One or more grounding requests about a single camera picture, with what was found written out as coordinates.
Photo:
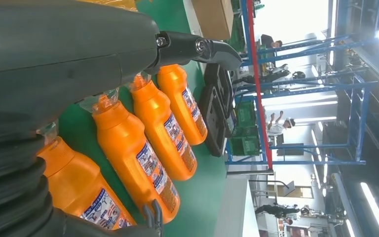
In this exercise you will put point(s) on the open black foam case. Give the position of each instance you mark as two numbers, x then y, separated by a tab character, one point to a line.
214	121

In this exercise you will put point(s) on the green crates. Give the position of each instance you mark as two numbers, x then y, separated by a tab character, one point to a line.
246	144

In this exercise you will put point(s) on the white table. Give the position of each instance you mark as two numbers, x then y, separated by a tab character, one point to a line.
235	212

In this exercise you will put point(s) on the blue metal rack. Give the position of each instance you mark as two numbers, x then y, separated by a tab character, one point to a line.
307	162

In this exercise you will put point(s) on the yellow plastic sheet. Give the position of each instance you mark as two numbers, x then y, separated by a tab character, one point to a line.
117	3

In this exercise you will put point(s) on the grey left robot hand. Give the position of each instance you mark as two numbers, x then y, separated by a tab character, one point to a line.
62	59

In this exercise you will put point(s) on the cardboard box with yellow label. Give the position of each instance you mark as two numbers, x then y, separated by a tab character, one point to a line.
214	16

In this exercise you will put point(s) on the red pole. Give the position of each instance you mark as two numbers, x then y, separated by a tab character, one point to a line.
259	81

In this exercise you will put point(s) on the person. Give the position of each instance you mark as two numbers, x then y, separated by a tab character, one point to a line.
276	129
274	211
268	41

